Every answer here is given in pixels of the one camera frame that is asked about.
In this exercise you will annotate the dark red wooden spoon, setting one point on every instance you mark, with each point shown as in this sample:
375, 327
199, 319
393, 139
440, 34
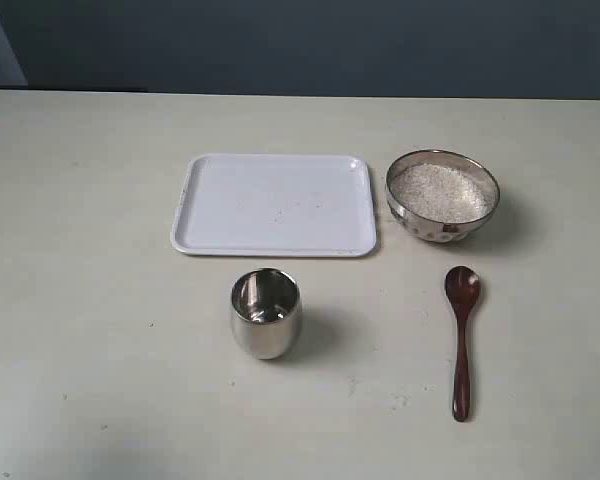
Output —
462, 288

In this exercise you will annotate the stainless steel cup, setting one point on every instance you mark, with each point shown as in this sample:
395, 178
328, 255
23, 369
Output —
266, 313

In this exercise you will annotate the steel bowl of rice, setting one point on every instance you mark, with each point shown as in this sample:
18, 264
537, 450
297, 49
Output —
440, 196

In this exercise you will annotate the white rectangular plastic tray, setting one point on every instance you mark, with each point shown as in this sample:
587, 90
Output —
275, 205

